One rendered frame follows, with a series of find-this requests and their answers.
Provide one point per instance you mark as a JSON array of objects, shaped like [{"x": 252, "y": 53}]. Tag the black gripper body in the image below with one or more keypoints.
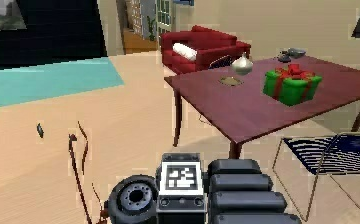
[{"x": 134, "y": 197}]

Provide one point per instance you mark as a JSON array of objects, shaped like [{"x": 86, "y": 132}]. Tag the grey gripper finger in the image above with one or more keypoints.
[
  {"x": 77, "y": 180},
  {"x": 86, "y": 146}
]

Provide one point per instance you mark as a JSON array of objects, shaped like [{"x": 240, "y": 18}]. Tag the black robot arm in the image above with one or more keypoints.
[{"x": 234, "y": 196}]

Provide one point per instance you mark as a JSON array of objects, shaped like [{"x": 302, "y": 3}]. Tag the red armchair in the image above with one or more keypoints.
[{"x": 208, "y": 45}]

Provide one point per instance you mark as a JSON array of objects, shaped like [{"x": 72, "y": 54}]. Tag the brown wooden chest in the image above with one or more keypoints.
[{"x": 138, "y": 43}]

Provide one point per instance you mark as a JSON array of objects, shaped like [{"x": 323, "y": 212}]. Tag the green house plant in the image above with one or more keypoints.
[{"x": 151, "y": 28}]

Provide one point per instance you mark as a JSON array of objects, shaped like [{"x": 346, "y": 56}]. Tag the white pillow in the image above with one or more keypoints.
[{"x": 184, "y": 51}]

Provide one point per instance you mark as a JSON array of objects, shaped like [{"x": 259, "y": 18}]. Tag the dark red wooden table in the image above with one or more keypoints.
[{"x": 241, "y": 106}]

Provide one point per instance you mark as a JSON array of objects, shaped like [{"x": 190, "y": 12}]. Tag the small brown round plate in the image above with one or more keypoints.
[{"x": 231, "y": 81}]

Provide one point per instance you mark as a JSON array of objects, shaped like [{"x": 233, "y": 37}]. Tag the white paned window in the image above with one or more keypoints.
[{"x": 164, "y": 15}]

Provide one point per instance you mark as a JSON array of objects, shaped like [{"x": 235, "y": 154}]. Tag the framed landscape picture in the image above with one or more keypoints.
[{"x": 4, "y": 15}]

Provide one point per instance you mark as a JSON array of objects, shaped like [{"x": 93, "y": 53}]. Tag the green gift box red ribbon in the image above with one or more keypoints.
[{"x": 291, "y": 88}]

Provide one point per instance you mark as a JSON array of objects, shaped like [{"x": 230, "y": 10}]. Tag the dark grey small object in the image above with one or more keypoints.
[{"x": 284, "y": 58}]

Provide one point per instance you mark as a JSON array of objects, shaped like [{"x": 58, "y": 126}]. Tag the grey bowl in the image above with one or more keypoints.
[{"x": 296, "y": 52}]

